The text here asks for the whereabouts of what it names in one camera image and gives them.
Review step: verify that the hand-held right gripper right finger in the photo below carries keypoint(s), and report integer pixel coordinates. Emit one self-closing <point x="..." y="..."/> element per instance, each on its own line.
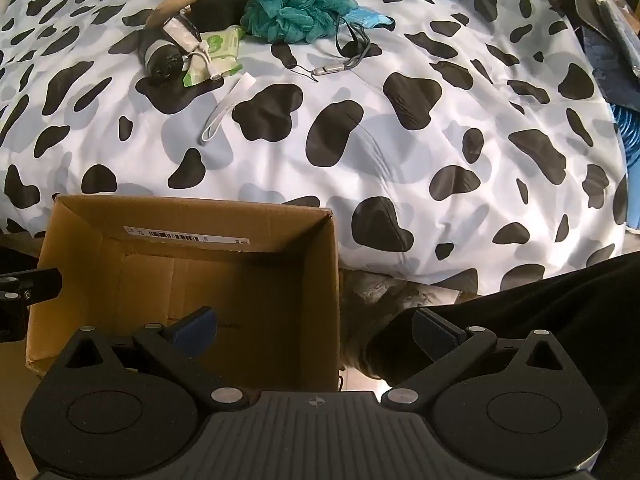
<point x="435" y="332"/>

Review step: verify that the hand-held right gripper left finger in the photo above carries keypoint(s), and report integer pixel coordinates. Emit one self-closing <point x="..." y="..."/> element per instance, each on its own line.
<point x="197" y="332"/>

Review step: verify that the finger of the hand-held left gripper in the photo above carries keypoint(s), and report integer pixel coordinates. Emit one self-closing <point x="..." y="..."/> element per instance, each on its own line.
<point x="35" y="285"/>

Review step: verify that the brown cardboard box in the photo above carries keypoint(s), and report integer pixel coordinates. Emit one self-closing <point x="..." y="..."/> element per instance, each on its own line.
<point x="100" y="240"/>

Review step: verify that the black tissue packet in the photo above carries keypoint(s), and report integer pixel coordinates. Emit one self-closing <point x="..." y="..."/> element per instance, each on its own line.
<point x="160" y="57"/>

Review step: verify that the green wipes packet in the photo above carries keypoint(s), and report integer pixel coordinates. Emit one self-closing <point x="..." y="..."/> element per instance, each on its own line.
<point x="222" y="45"/>

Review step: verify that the blue wipes packet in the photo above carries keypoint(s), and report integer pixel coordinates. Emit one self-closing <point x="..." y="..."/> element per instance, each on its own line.
<point x="372" y="17"/>

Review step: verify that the black sponge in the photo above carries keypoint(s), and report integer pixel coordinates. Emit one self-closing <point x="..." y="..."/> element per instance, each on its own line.
<point x="220" y="7"/>

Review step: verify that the grey plastic bag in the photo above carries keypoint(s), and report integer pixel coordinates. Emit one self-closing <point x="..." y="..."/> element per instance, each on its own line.
<point x="370" y="290"/>

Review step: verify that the person's black trouser leg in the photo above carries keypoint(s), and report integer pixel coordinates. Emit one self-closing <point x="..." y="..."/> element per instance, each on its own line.
<point x="550" y="310"/>

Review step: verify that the cow-print blanket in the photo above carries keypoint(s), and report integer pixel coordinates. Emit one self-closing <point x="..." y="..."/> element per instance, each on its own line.
<point x="350" y="160"/>

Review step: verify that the white paper packet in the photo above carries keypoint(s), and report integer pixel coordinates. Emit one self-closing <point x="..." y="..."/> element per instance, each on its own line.
<point x="180" y="32"/>

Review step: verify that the dark blue cloth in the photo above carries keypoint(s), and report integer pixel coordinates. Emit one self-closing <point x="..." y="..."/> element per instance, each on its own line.
<point x="610" y="70"/>

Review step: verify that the teal mesh bath pouf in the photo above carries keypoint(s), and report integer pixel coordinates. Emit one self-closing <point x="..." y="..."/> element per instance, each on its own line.
<point x="290" y="5"/>

